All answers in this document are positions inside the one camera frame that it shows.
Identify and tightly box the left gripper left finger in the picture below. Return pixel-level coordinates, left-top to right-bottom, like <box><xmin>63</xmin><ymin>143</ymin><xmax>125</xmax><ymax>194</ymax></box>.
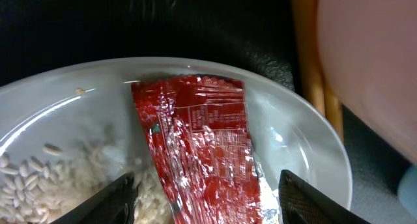
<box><xmin>51</xmin><ymin>173</ymin><xmax>137</xmax><ymax>224</ymax></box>

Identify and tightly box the red snack wrapper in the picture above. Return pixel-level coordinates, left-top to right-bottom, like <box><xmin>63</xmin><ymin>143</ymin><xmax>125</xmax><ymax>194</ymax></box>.
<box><xmin>131</xmin><ymin>75</ymin><xmax>280</xmax><ymax>223</ymax></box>

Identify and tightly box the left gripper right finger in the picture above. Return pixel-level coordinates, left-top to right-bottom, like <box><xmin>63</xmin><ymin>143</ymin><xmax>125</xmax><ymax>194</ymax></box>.
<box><xmin>279</xmin><ymin>169</ymin><xmax>369</xmax><ymax>224</ymax></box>

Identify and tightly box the rice grains pile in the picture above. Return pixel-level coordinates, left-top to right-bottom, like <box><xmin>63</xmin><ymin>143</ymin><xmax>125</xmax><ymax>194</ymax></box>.
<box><xmin>1</xmin><ymin>145</ymin><xmax>171</xmax><ymax>223</ymax></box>

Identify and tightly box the grey round plate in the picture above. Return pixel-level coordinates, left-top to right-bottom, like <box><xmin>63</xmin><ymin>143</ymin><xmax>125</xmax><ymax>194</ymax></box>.
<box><xmin>1</xmin><ymin>57</ymin><xmax>352</xmax><ymax>223</ymax></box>

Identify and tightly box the round black serving tray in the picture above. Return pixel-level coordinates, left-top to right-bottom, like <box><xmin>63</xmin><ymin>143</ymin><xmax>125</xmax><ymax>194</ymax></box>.
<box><xmin>1</xmin><ymin>0</ymin><xmax>416</xmax><ymax>223</ymax></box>

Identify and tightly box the wooden chopstick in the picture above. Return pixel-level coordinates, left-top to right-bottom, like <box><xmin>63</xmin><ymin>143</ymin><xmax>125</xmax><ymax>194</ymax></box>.
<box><xmin>324</xmin><ymin>83</ymin><xmax>344</xmax><ymax>142</ymax></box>
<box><xmin>291</xmin><ymin>0</ymin><xmax>325</xmax><ymax>115</ymax></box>

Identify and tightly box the light blue cup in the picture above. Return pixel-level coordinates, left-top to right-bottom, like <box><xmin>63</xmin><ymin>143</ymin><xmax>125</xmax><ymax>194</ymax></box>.
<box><xmin>397</xmin><ymin>166</ymin><xmax>417</xmax><ymax>218</ymax></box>

